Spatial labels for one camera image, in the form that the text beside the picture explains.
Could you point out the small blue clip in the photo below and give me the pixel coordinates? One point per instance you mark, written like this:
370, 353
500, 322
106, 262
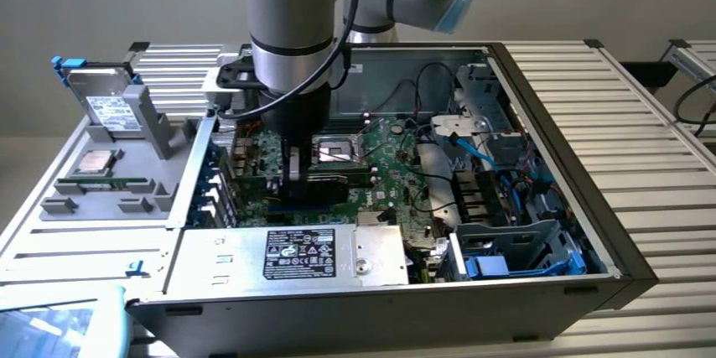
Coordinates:
136, 268

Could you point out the blue expansion slot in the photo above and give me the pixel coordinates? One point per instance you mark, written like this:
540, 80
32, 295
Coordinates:
302, 209

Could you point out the silver CPU chip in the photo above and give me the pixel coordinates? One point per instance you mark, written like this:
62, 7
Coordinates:
96, 162

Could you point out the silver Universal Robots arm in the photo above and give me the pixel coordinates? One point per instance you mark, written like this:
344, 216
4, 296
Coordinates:
286, 18

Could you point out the socket locking lever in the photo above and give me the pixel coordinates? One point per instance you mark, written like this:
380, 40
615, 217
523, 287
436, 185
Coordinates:
374, 142

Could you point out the CPU socket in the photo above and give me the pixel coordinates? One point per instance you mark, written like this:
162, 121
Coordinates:
338, 150

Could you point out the hard disk with blue carrier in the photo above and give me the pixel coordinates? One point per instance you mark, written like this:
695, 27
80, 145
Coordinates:
103, 98

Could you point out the silver case side panel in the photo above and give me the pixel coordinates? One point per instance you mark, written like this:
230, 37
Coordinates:
67, 249

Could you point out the blue disk caddy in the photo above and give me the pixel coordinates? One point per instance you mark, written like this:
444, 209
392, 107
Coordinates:
487, 268

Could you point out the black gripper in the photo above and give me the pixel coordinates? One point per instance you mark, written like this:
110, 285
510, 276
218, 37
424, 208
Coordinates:
296, 115

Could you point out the black open PC case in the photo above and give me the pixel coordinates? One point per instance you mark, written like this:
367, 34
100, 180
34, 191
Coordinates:
391, 316

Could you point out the green motherboard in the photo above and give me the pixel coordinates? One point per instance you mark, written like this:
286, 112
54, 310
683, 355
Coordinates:
386, 173

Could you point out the green RAM stick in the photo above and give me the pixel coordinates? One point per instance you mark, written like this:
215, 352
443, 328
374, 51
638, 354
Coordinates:
95, 184

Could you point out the black fan shroud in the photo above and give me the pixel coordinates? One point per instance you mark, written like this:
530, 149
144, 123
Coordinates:
475, 198

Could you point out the blue bay latch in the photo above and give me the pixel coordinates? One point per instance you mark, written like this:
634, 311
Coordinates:
576, 261

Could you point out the grey disk bay cage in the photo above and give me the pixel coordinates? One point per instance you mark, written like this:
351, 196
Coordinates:
503, 236

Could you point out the grey parts rack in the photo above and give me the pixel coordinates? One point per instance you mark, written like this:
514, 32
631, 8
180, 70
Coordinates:
112, 203

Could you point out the silver power supply unit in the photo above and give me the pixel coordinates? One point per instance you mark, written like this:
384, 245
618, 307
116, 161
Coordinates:
235, 257

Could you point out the grey plastic drive latch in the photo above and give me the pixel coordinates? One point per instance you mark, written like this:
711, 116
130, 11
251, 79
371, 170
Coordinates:
456, 124

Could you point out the black graphics card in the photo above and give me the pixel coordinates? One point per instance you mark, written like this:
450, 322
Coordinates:
327, 192

